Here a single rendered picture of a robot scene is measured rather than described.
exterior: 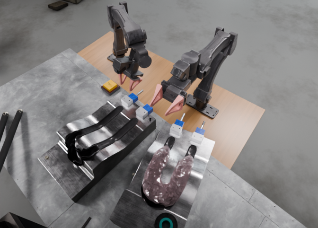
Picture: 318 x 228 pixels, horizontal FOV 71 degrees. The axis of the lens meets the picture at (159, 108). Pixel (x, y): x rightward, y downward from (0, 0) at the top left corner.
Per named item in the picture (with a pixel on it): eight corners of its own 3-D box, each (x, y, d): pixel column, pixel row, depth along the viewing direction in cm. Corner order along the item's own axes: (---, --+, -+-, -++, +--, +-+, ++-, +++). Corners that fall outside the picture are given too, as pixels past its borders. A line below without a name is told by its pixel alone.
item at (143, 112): (154, 101, 119) (154, 95, 114) (161, 106, 117) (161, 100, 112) (136, 116, 113) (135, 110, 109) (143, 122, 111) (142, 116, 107)
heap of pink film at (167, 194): (161, 143, 105) (161, 134, 99) (197, 158, 100) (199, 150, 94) (134, 194, 91) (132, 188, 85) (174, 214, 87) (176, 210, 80)
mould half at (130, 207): (164, 127, 117) (165, 115, 108) (213, 146, 110) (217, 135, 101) (113, 223, 90) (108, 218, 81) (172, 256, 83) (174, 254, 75)
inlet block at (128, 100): (139, 91, 123) (139, 84, 119) (146, 95, 121) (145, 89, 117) (122, 105, 117) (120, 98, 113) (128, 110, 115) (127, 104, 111)
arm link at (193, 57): (197, 68, 72) (216, 48, 77) (175, 57, 75) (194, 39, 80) (193, 91, 81) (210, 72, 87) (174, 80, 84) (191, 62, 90)
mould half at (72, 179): (122, 101, 127) (119, 85, 116) (156, 128, 116) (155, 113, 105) (43, 163, 105) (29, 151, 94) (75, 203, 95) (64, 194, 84)
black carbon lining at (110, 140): (119, 106, 116) (117, 94, 108) (141, 124, 110) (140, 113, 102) (62, 152, 101) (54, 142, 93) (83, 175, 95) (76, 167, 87)
